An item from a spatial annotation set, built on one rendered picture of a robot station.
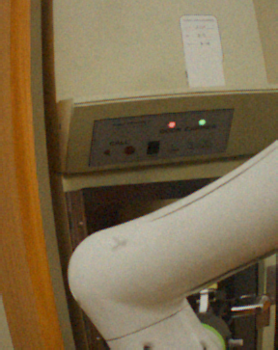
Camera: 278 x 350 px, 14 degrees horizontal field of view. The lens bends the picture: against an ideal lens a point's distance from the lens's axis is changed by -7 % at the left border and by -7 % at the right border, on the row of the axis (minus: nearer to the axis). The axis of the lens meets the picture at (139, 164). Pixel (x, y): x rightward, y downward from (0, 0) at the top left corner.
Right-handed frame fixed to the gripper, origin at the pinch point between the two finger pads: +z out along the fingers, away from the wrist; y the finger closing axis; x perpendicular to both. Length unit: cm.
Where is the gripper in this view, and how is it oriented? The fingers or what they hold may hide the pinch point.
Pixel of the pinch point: (221, 313)
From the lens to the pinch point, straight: 151.8
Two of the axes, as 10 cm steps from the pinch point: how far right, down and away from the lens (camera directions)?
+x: -9.7, 0.8, 2.2
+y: -0.9, -9.9, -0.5
